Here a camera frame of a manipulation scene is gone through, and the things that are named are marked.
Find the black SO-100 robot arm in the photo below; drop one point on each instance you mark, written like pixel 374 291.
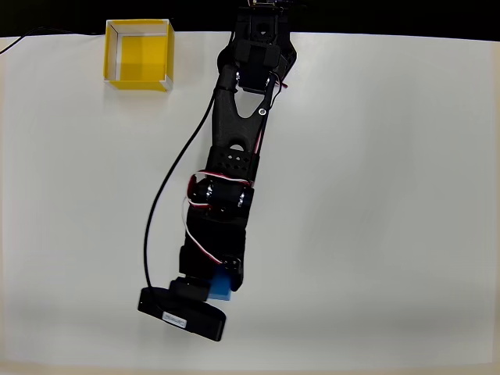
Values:
pixel 230 125

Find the black webcam mount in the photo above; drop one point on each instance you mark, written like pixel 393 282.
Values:
pixel 189 289

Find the yellow open box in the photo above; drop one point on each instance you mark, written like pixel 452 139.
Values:
pixel 140 51

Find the blue block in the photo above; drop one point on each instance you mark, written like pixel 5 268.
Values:
pixel 220 291

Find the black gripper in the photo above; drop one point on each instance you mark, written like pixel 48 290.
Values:
pixel 235 267

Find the black bar webcam with label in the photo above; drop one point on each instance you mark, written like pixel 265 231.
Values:
pixel 195 316

